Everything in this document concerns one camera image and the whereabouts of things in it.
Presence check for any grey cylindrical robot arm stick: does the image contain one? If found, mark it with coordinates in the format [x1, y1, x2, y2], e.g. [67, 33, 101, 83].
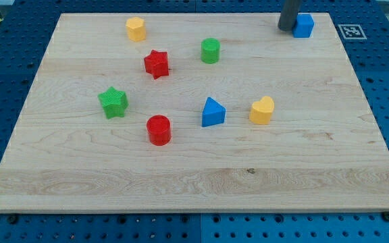
[278, 0, 303, 32]

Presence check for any red star block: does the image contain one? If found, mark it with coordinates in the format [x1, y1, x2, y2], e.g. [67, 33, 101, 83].
[144, 50, 169, 79]

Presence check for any green star block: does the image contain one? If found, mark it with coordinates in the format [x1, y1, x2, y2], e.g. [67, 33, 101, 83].
[97, 86, 129, 119]

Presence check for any blue triangle block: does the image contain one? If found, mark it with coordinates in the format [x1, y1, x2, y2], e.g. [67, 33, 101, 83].
[201, 97, 226, 127]

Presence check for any light wooden board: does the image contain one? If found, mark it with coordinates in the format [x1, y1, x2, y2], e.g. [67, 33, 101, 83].
[0, 13, 389, 214]

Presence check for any red cylinder block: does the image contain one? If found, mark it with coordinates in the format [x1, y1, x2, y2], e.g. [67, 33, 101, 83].
[146, 115, 172, 146]

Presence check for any yellow heart block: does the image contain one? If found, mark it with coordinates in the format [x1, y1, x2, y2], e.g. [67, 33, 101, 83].
[249, 96, 275, 125]

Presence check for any green cylinder block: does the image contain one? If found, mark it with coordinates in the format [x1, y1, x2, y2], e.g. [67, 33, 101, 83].
[201, 38, 221, 64]

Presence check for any yellow hexagon block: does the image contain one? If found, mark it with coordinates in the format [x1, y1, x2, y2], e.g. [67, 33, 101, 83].
[126, 17, 147, 42]

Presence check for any blue cube block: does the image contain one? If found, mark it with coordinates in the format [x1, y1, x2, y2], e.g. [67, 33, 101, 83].
[292, 13, 315, 38]

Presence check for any white fiducial marker tag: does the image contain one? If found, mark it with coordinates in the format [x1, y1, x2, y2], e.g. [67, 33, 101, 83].
[338, 24, 367, 40]

